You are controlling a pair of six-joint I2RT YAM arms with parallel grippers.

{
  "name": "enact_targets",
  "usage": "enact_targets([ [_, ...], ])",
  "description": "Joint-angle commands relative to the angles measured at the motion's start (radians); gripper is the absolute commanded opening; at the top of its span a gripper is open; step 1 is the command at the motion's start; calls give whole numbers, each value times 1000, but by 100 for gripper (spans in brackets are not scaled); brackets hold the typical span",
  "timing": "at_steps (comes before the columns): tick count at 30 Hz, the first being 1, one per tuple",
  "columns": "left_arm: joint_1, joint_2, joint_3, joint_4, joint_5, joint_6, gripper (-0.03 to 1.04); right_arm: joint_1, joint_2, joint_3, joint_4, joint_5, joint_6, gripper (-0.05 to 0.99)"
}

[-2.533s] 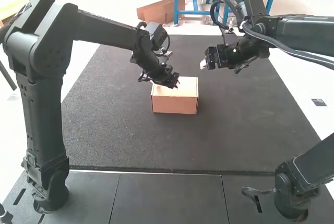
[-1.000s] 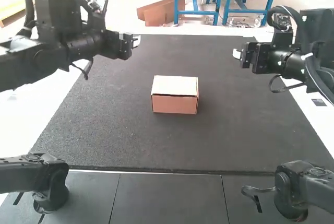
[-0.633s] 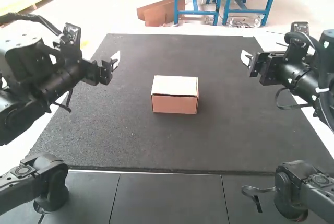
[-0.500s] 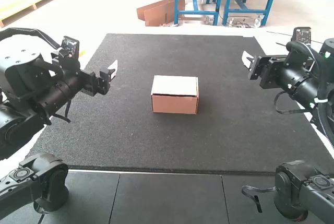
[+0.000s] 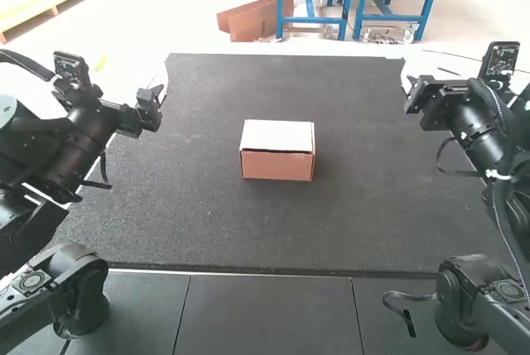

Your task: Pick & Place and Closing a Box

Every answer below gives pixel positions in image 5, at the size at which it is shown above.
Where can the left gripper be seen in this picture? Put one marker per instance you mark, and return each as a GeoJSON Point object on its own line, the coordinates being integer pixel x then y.
{"type": "Point", "coordinates": [136, 121]}

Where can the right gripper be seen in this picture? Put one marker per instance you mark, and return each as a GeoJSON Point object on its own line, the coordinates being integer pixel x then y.
{"type": "Point", "coordinates": [432, 104]}

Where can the cardboard box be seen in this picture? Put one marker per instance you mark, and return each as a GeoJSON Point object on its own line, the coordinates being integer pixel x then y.
{"type": "Point", "coordinates": [276, 156]}

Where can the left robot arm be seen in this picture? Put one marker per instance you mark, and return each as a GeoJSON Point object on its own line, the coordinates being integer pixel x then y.
{"type": "Point", "coordinates": [49, 152]}

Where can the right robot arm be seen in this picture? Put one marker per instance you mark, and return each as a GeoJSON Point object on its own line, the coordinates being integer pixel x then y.
{"type": "Point", "coordinates": [484, 135]}

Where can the wooden pallet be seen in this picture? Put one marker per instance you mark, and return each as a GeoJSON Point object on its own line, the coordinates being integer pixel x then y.
{"type": "Point", "coordinates": [37, 7]}

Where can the brown cardboard sheets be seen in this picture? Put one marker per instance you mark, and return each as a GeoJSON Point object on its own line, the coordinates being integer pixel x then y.
{"type": "Point", "coordinates": [252, 20]}

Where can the black mat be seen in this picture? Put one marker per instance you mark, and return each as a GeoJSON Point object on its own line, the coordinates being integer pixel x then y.
{"type": "Point", "coordinates": [290, 226]}

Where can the dark base panel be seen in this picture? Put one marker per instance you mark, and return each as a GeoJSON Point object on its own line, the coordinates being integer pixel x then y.
{"type": "Point", "coordinates": [393, 289]}
{"type": "Point", "coordinates": [269, 318]}
{"type": "Point", "coordinates": [145, 313]}

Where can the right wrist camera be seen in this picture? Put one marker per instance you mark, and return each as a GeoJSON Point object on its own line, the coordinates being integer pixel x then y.
{"type": "Point", "coordinates": [502, 60]}

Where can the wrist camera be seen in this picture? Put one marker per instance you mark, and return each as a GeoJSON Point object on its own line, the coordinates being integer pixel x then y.
{"type": "Point", "coordinates": [502, 60]}
{"type": "Point", "coordinates": [71, 68]}

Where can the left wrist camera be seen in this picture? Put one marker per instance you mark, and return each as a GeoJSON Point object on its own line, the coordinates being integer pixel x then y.
{"type": "Point", "coordinates": [71, 68]}

